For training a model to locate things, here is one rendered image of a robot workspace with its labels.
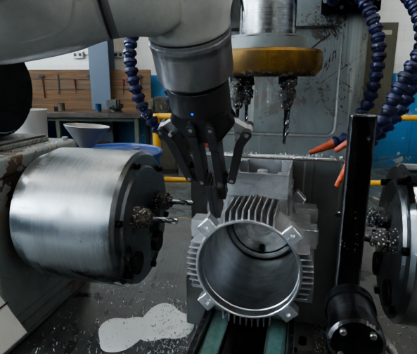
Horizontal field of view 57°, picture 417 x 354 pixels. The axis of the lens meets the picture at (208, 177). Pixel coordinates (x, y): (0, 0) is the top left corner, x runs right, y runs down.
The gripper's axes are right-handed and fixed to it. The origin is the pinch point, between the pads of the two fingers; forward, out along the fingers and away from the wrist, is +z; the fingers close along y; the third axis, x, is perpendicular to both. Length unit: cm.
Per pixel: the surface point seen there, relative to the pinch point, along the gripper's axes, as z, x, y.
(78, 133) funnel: 71, -103, 103
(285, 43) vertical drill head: -16.6, -16.2, -9.2
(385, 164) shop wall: 368, -427, -133
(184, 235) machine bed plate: 55, -32, 23
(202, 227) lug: 1.7, 5.0, 1.1
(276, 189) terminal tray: 1.8, -4.0, -8.9
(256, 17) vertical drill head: -19.4, -19.3, -4.6
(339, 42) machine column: -6.2, -38.4, -18.6
